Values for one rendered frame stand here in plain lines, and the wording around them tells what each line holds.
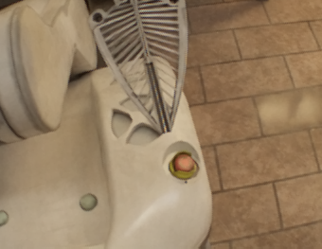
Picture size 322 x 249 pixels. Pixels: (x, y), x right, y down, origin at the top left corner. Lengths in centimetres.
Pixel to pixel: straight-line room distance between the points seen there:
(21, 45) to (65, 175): 33
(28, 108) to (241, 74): 79
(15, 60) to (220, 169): 67
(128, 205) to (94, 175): 13
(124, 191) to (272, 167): 49
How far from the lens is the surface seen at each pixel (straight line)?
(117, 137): 63
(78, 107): 75
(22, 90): 41
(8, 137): 46
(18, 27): 42
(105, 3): 36
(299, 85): 112
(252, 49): 118
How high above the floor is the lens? 89
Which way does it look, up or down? 58 degrees down
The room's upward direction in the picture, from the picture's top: 14 degrees counter-clockwise
